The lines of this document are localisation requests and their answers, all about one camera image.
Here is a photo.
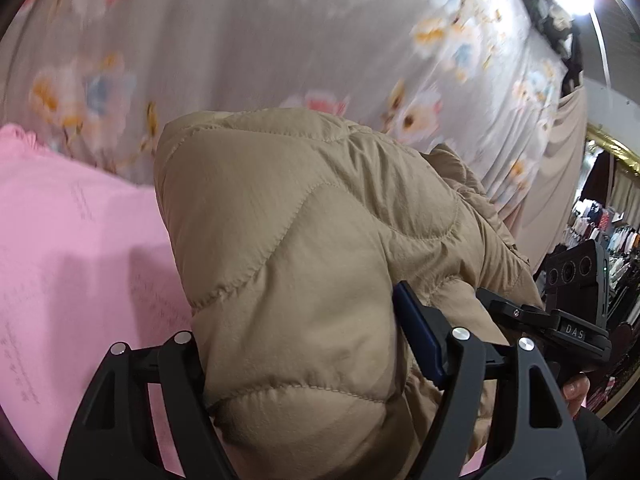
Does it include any khaki quilted hooded jacket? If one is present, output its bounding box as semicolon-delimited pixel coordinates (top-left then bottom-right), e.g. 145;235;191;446
152;108;546;480

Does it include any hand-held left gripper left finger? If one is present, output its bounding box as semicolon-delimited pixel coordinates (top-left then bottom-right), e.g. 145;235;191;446
57;331;237;480

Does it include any rack of hanging clothes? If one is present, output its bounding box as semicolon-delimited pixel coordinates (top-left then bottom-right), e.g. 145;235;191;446
559;152;640;326

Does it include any beige curtain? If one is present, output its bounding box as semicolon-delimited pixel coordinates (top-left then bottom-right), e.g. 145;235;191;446
520;87;592;272

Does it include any person's right hand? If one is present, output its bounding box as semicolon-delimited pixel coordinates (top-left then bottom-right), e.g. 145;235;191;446
562;376;592;414

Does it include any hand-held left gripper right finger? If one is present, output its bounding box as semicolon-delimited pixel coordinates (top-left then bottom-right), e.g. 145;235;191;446
391;281;586;480

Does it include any person's right forearm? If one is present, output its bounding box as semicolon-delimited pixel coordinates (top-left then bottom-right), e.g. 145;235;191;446
570;404;623;480

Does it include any grey floral bed sheet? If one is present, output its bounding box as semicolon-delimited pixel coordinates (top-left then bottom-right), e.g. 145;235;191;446
0;0;576;221

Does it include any gold picture frame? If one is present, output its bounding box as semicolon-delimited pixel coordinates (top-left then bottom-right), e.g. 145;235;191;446
585;124;640;177

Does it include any pink quilt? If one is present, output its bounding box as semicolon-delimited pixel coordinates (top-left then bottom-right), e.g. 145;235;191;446
0;124;201;480

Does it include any dark artificial flower garland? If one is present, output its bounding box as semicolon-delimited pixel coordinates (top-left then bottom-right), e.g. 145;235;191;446
515;0;587;63

